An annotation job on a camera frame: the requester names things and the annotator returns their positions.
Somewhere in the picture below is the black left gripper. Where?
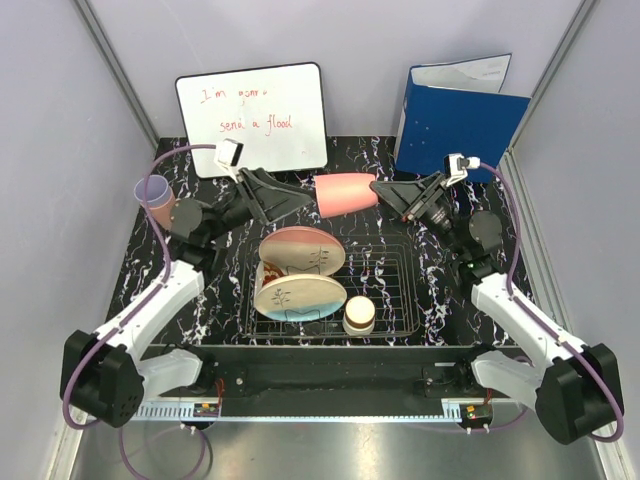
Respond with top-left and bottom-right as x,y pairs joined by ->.
206,168 -> 317,243

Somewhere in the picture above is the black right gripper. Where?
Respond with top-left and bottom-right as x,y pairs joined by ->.
367,171 -> 467,257

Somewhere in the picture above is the pink and beige plate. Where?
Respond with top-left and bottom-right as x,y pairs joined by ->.
259,226 -> 346,276

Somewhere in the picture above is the pink cup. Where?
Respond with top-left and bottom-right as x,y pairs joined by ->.
314,173 -> 378,218
149,196 -> 175,231

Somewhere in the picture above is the grey wire dish rack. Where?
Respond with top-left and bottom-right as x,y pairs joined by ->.
238,235 -> 419,342

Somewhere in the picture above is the blue and beige plate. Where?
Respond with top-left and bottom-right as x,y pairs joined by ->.
253,274 -> 347,323

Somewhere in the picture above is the lilac cup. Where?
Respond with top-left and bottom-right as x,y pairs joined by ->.
133,175 -> 174,209

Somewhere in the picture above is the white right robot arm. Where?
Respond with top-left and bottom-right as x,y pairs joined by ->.
370,174 -> 624,445

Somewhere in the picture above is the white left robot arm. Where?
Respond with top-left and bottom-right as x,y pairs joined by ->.
60,168 -> 315,430

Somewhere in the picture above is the red floral bowl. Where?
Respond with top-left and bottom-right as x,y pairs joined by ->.
254,260 -> 284,295

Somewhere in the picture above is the whiteboard with red writing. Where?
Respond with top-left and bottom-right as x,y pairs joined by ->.
175,62 -> 328,172

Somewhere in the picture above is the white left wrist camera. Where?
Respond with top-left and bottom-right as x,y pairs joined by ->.
214,138 -> 244,168

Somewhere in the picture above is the blue ring binder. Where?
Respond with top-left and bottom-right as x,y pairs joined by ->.
394,53 -> 530,176

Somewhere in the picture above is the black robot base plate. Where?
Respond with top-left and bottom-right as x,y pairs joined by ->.
125,345 -> 541,423

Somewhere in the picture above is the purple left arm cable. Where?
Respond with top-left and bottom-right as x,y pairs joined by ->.
62,143 -> 221,479

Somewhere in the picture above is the grey cable duct rail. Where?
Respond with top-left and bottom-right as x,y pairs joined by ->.
132,401 -> 221,422

